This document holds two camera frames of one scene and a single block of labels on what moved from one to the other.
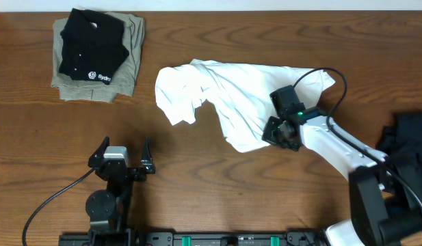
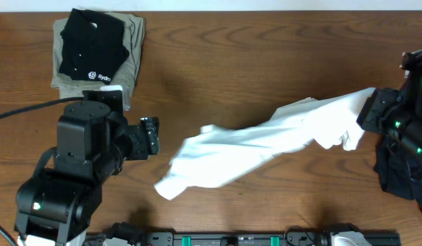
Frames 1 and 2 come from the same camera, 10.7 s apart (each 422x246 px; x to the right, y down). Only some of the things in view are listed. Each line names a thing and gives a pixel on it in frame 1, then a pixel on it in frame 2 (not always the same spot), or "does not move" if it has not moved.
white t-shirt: [239, 93] -> [216, 151]
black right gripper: [269, 134] -> [381, 102]
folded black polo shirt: [91, 46] does not move
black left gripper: [135, 171] -> [151, 135]
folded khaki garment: [81, 89] does not move
